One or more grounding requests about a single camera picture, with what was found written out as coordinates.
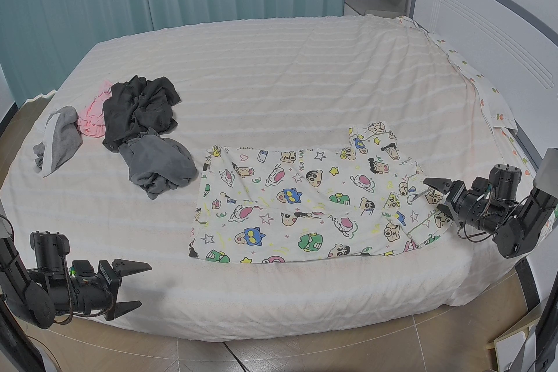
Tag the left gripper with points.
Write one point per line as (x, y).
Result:
(87, 298)

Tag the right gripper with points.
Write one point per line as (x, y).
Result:
(466, 202)

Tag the white printed pyjama top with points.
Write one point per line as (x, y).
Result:
(305, 209)

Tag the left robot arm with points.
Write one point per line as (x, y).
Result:
(35, 300)

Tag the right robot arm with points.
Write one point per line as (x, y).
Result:
(518, 226)

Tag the bed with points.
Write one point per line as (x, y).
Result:
(305, 78)

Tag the dark grey garment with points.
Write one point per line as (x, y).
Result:
(161, 161)

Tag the white wood-edged cabinet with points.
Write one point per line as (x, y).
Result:
(514, 344)

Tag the grey white garment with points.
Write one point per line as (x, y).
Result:
(61, 139)

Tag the pink garment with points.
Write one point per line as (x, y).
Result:
(91, 121)

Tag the black garment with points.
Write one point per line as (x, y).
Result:
(139, 108)

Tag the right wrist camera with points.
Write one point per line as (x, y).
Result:
(480, 186)

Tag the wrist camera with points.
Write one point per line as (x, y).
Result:
(480, 186)
(85, 270)

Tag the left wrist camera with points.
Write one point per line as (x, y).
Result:
(85, 270)

